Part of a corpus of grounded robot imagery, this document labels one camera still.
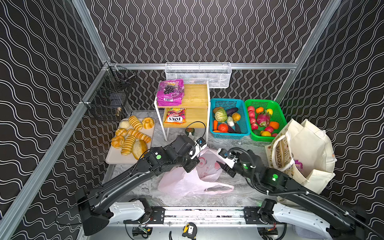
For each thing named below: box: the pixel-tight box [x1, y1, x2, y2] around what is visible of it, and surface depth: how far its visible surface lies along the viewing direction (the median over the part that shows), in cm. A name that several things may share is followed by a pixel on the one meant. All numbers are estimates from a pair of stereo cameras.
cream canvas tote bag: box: [264, 119, 337, 194], surface depth 76 cm
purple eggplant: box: [226, 107, 239, 117], surface depth 116 cm
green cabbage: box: [214, 108, 228, 123], surface depth 109 cm
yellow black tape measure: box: [182, 222, 198, 240], surface depth 70 cm
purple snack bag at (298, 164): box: [294, 160, 303, 170], surface depth 80 cm
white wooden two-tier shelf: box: [154, 81, 210, 142], surface depth 84 cm
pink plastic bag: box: [158, 147, 234, 198], surface depth 71 cm
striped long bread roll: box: [121, 135, 137, 156], surface depth 100 cm
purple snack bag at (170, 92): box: [157, 79, 185, 106], surface depth 78 cm
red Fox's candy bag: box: [165, 107, 187, 125], surface depth 94 cm
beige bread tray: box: [105, 119, 156, 164], surface depth 100 cm
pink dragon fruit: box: [256, 113, 270, 127], surface depth 108 cm
